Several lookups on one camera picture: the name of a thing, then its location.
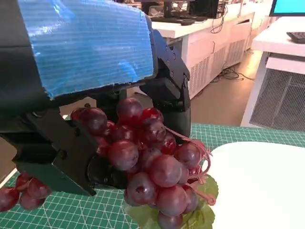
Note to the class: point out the black keyboard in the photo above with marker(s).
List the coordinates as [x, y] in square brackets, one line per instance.
[297, 37]
[176, 21]

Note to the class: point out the green cutting mat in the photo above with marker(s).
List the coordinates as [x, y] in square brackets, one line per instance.
[83, 212]

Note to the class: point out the blue screen monitor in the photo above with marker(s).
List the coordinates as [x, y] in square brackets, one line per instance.
[290, 7]

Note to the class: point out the white cabinet louvred side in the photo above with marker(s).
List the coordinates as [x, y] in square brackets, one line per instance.
[214, 52]

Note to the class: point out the black left hand blue tape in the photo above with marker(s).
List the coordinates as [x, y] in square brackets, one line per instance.
[83, 47]

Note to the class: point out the white plate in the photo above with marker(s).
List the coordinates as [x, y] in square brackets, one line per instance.
[257, 186]

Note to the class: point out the white cabinet mesh panel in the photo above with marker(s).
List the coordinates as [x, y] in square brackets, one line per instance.
[281, 95]

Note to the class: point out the red toy grape bunch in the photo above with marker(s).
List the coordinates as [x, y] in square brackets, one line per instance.
[164, 169]

